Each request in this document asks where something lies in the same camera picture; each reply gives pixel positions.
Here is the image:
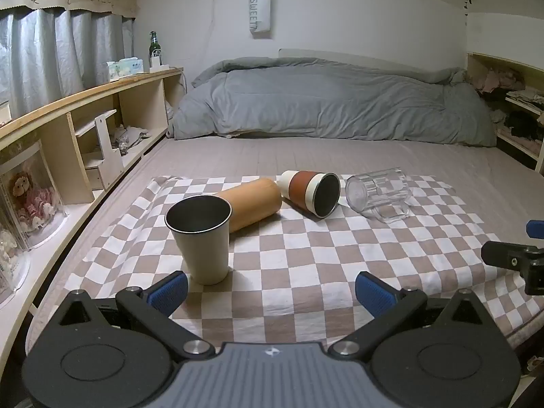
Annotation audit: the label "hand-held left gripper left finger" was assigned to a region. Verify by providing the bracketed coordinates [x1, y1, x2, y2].
[57, 271, 217, 360]

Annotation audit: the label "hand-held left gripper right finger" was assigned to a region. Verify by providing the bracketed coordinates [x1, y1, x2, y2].
[329, 271, 489, 358]

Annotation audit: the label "clear glass mug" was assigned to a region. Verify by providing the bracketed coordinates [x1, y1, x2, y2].
[344, 167, 412, 224]

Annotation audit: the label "orange cylindrical cup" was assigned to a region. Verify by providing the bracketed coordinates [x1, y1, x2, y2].
[215, 177, 283, 234]

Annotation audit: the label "brown and white cup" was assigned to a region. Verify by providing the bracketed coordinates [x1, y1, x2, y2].
[277, 170, 342, 219]

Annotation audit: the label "cream steel cup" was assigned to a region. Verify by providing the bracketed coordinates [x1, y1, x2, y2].
[164, 194, 233, 286]

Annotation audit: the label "brown checkered cloth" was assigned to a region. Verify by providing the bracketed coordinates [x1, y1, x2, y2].
[64, 174, 544, 346]

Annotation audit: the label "dark folded clothes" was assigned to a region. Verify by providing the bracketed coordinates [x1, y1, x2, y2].
[503, 110, 544, 143]

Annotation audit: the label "beige folded clothes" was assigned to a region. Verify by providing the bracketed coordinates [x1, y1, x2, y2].
[506, 88, 544, 110]

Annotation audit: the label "pink folded clothes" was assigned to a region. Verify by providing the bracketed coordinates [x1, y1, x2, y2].
[474, 66, 528, 94]

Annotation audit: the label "small wooden stand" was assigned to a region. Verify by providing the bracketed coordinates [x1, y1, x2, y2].
[75, 109, 124, 191]

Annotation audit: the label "clear display case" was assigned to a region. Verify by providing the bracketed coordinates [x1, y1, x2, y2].
[0, 227, 31, 307]

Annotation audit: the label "grey crumpled cloth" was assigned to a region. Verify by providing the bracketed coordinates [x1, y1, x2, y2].
[111, 124, 150, 150]

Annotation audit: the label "doll in clear case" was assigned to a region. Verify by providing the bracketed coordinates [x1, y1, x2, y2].
[0, 140, 69, 249]

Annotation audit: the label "wooden clothes shelf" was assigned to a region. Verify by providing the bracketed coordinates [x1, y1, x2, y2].
[465, 52, 544, 175]

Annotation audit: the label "grey duvet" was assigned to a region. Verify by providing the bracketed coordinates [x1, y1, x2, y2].
[167, 56, 498, 147]

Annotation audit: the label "long wooden bedside shelf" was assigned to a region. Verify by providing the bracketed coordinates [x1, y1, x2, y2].
[0, 67, 185, 377]

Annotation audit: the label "green tissue box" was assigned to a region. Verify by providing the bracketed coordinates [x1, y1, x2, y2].
[106, 57, 145, 82]

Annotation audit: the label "green glass bottle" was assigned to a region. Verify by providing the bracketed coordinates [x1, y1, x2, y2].
[148, 31, 161, 68]

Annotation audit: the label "grey curtain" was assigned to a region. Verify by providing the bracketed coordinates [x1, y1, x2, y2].
[0, 6, 136, 122]

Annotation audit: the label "white hanging bag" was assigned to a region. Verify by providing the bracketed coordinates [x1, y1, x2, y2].
[248, 0, 273, 39]

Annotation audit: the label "white hanging cable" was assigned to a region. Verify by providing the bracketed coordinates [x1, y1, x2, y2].
[203, 0, 216, 69]

